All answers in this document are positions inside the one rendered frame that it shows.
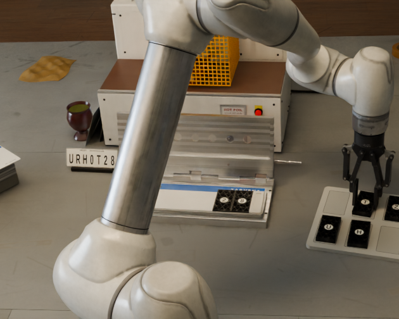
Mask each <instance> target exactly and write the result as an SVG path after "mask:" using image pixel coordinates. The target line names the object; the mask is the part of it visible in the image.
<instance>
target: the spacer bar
mask: <svg viewBox="0 0 399 319"><path fill-rule="evenodd" d="M264 194H265V191H253V196H252V199H251V205H250V210H249V213H259V214H260V213H261V210H262V204H263V198H264Z"/></svg>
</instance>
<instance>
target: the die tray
mask: <svg viewBox="0 0 399 319"><path fill-rule="evenodd" d="M389 196H399V195H394V194H385V193H383V195H382V196H381V197H379V202H378V206H377V208H376V210H373V212H372V214H371V217H370V218H369V217H365V216H358V215H353V214H352V209H353V207H354V206H352V199H353V193H352V192H350V191H349V189H345V188H339V187H325V188H324V191H323V194H322V197H321V200H320V203H319V207H318V209H317V212H316V215H315V218H314V221H313V224H312V228H311V230H310V233H309V236H308V239H307V248H308V249H313V250H318V251H327V252H331V253H339V254H347V255H352V256H360V257H365V258H373V259H378V260H386V261H394V262H399V222H392V221H387V220H384V216H385V212H386V207H387V204H388V199H389ZM322 215H329V216H338V217H341V223H340V226H339V230H338V234H337V238H336V242H335V244H333V243H328V242H319V241H315V238H316V235H317V231H318V228H319V225H320V221H321V218H322ZM352 220H362V221H368V222H371V223H370V232H369V240H368V245H367V249H364V248H358V247H348V246H347V242H348V235H349V231H350V225H351V221H352Z"/></svg>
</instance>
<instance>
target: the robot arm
mask: <svg viewBox="0 0 399 319"><path fill-rule="evenodd" d="M136 4H137V7H138V10H139V11H140V13H141V14H142V16H143V21H144V36H145V38H146V40H147V41H149V42H148V47H147V50H146V54H145V57H144V61H143V64H142V68H141V72H140V76H139V80H138V83H137V87H136V91H135V94H134V98H133V101H132V106H131V108H130V113H129V117H128V120H127V124H126V127H125V131H124V134H123V138H122V142H121V145H120V149H119V152H118V156H117V161H116V163H115V168H114V171H113V175H112V178H111V182H110V186H109V189H108V193H107V197H106V201H105V204H104V208H103V212H102V215H101V218H97V219H95V220H94V221H92V222H91V223H90V224H88V225H87V226H86V227H85V229H84V231H83V233H82V234H81V236H80V237H79V238H78V239H75V240H74V241H72V242H71V243H69V245H68V246H66V247H65V248H64V249H63V250H62V252H61V253H60V254H59V256H58V258H57V260H56V263H55V265H54V269H53V283H54V286H55V289H56V291H57V293H58V295H59V297H60V298H61V300H62V301H63V302H64V303H65V305H66V306H67V307H68V308H69V309H70V310H71V311H72V312H73V313H75V314H76V315H77V316H78V317H79V318H81V319H219V317H218V313H217V307H216V304H215V300H214V298H213V295H212V292H211V290H210V288H209V286H208V284H207V283H206V281H205V280H204V278H203V277H202V276H201V275H200V274H199V273H198V272H197V271H196V270H195V269H194V268H192V267H191V266H189V265H187V264H185V263H181V262H177V261H162V262H158V263H157V262H156V243H155V240H154V238H153V236H152V235H151V232H150V231H149V225H150V223H151V219H152V216H153V212H154V208H155V204H156V200H157V197H158V193H159V190H160V186H161V184H162V179H163V175H164V173H165V168H166V165H167V161H168V157H169V154H170V150H171V147H172V143H173V140H174V136H175V132H176V129H177V125H178V122H179V118H180V115H181V111H182V107H183V104H184V100H185V97H186V92H187V88H188V86H189V81H190V79H191V75H192V72H193V68H194V64H195V61H196V57H197V55H200V54H201V53H202V52H203V51H204V50H205V49H206V47H207V45H208V44H209V43H210V41H211V40H212V39H213V37H214V36H215V34H216V35H224V36H228V37H235V38H239V39H250V40H252V41H255V42H259V43H261V44H263V45H265V46H268V47H273V48H277V49H282V50H285V51H287V60H286V71H287V73H288V75H289V76H290V77H291V78H292V79H293V80H294V81H295V82H296V83H297V84H299V85H301V86H303V87H306V88H307V89H311V90H313V91H316V92H319V93H323V94H327V95H330V96H336V97H340V98H341V99H344V100H345V101H346V102H348V103H349V104H350V105H352V106H353V108H352V128H353V129H354V142H353V144H352V145H348V144H344V146H343V148H342V153H343V156H344V158H343V180H347V181H349V183H350V188H349V191H350V192H352V193H353V199H352V206H354V205H355V202H356V200H357V196H358V178H356V176H357V173H358V170H359V168H360V165H361V162H362V161H369V162H371V163H372V166H373V169H374V174H375V177H376V185H375V187H374V206H373V209H374V210H376V208H377V206H378V202H379V197H381V196H382V195H383V187H389V185H390V182H391V170H392V162H393V158H394V156H395V151H391V152H390V151H388V150H386V148H385V146H384V133H385V131H386V129H387V127H388V120H389V114H390V104H391V102H392V100H393V94H394V88H395V72H394V66H393V60H392V57H391V55H390V53H389V52H387V50H385V49H383V48H380V47H375V46H369V47H364V48H362V49H361V50H360V51H359V52H358V53H357V54H356V55H355V57H354V58H349V57H347V56H345V55H344V54H341V53H339V52H338V51H337V50H334V49H331V48H329V47H326V46H323V45H320V38H319V36H318V34H317V32H316V31H315V30H314V28H313V27H312V26H311V25H310V24H309V23H308V22H307V20H306V19H305V17H304V16H303V15H302V14H301V12H300V11H299V9H298V8H297V6H296V5H295V3H293V2H292V1H291V0H136ZM352 150H353V151H354V152H355V154H356V155H357V157H358V158H357V161H356V163H355V167H354V169H353V173H352V174H351V175H350V153H351V151H352ZM383 154H384V155H385V158H386V160H387V161H386V171H385V180H383V174H382V171H381V165H380V162H379V158H380V157H381V156H382V155H383Z"/></svg>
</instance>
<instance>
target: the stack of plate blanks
mask: <svg viewBox="0 0 399 319"><path fill-rule="evenodd" d="M15 168H16V167H15V164H14V163H12V164H10V165H8V166H6V167H4V168H2V169H0V192H2V191H5V190H6V189H9V188H10V187H13V186H14V185H16V184H19V180H18V175H17V173H16V169H15Z"/></svg>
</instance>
